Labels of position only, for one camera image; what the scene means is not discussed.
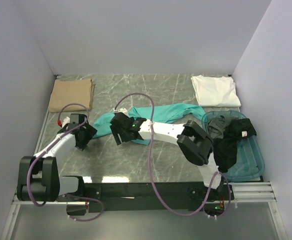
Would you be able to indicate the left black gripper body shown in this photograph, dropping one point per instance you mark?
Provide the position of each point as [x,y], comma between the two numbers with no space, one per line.
[88,132]

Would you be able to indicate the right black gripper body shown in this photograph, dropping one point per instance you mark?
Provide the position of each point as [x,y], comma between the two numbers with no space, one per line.
[122,133]

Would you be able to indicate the teal t shirt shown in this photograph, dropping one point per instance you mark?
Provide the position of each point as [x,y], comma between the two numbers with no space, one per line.
[162,114]

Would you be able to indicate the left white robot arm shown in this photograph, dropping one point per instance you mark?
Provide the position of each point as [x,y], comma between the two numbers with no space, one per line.
[38,175]

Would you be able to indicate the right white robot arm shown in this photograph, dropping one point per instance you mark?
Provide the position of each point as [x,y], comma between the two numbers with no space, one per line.
[195,144]

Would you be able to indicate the folded tan t shirt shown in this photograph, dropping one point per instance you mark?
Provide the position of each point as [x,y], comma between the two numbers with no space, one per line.
[69,92]

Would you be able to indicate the black base beam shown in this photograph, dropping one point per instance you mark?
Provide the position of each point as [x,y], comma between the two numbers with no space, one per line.
[141,196]

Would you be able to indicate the grey t shirt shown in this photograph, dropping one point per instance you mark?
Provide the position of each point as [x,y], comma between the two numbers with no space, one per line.
[216,127]

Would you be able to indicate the folded white t shirt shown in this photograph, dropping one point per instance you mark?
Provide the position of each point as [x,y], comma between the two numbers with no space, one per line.
[215,91]

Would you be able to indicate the black t shirt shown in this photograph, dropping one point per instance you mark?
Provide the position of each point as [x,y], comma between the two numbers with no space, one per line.
[225,149]

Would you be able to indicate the blue plastic bin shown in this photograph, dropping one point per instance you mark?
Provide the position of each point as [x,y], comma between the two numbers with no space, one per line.
[250,164]

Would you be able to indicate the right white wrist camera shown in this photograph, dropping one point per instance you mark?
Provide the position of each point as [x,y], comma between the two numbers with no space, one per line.
[121,110]

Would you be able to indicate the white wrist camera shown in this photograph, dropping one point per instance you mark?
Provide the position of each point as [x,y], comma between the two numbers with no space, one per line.
[63,123]
[121,110]

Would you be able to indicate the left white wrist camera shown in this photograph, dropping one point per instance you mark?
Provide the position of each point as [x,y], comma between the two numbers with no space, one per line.
[63,123]

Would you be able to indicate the aluminium frame rail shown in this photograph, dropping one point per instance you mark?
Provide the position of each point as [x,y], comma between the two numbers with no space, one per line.
[243,192]

